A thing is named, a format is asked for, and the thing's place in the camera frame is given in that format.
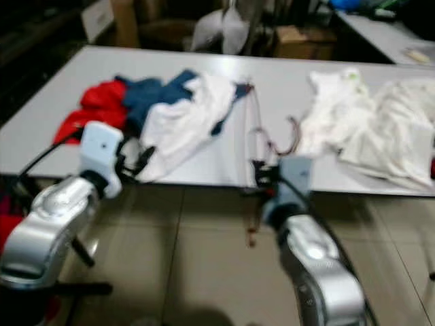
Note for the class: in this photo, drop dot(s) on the white garment green label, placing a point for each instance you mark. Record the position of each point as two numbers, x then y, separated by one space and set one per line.
333 109

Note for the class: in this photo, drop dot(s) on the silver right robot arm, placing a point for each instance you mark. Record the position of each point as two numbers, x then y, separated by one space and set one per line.
319 261

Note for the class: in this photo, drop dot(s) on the white side table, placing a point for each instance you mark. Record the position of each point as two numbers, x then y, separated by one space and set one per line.
387 37

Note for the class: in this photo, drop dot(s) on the cream garment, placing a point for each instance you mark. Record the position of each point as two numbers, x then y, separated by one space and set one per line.
394 129

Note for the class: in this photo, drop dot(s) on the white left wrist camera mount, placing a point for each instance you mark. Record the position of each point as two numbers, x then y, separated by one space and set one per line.
100 153

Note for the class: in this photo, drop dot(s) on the grey pillow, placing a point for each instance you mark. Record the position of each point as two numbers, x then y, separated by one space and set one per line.
243 30
207 32

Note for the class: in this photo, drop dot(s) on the red clothes hanger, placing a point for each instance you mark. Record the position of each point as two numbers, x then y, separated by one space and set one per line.
247 136

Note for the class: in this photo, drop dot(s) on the brown cardboard box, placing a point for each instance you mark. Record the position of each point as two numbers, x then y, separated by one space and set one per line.
304 42

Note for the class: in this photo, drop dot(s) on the red garment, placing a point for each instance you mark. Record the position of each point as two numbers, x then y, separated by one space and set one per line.
102 105

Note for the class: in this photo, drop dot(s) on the white drawer front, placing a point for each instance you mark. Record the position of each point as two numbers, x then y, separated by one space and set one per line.
97 20

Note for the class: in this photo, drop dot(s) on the blue denim jacket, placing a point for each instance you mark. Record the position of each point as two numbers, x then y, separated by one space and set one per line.
146 98

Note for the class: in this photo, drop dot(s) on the black shelf unit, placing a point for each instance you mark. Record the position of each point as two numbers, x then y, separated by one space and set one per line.
34 61

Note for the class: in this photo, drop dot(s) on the white flag print t-shirt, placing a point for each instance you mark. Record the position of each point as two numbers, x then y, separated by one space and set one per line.
187 122

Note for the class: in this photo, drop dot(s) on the brown armchair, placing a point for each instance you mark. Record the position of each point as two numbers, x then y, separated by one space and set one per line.
166 34

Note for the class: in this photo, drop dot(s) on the blue box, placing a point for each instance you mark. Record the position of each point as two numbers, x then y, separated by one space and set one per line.
346 5

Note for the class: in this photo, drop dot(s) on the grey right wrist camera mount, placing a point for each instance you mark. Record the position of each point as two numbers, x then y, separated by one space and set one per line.
293 178

